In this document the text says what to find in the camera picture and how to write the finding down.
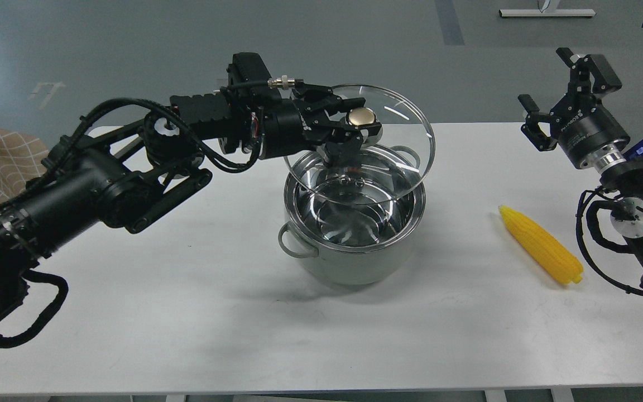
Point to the grey steel cooking pot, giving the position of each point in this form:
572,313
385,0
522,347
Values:
353,224

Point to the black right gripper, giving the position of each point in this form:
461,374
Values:
579,122

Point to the yellow corn cob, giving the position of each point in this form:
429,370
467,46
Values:
544,248

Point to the glass pot lid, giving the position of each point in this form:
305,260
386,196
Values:
394,145

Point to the white table base bar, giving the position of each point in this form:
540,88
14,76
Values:
547,13

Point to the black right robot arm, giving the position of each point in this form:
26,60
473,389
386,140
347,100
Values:
613,212

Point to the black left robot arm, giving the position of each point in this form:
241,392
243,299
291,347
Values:
131,161

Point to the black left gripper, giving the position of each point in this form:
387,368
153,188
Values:
287,124

